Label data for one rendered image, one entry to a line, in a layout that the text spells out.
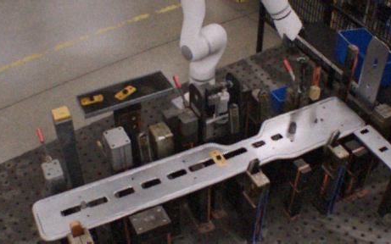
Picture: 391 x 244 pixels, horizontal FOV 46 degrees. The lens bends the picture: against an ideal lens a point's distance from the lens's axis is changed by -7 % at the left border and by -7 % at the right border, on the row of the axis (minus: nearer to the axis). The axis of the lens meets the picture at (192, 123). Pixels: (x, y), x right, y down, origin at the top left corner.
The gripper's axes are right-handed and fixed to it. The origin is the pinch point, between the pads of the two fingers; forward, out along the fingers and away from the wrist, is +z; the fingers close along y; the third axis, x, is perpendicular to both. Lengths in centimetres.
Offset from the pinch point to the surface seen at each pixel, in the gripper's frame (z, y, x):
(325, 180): 45, 32, 5
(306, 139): 29.4, 23.8, -1.1
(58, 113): -36, 69, -56
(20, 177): -13, 90, -102
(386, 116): 43.8, -1.9, 21.4
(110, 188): -10, 82, -36
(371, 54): 22.8, -17.5, 17.2
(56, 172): -26, 88, -48
